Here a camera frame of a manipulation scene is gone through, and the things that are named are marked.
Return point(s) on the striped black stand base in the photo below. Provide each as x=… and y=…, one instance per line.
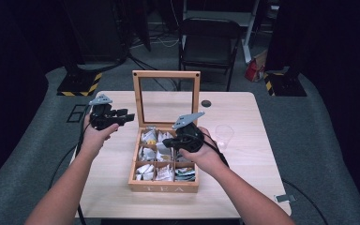
x=286, y=86
x=78, y=84

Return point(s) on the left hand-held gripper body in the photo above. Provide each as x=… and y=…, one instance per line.
x=101, y=118

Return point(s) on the wooden tea box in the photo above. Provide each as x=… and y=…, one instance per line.
x=162, y=187

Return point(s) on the person's left hand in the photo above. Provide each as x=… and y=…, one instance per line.
x=93, y=140

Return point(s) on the grey tape piece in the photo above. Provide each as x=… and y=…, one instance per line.
x=285, y=198

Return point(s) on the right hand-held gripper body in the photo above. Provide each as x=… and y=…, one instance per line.
x=190, y=137

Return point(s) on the black folding chair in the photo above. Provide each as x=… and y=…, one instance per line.
x=207, y=47

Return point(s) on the single white tea bag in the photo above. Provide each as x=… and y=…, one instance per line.
x=164, y=150

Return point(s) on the assorted tea bags group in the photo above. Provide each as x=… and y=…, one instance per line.
x=164, y=172

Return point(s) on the clear plastic cup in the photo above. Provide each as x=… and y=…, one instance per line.
x=224, y=137

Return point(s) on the person's right hand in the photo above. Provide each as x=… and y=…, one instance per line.
x=206, y=156

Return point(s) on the black table grommet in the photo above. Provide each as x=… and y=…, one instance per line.
x=206, y=103

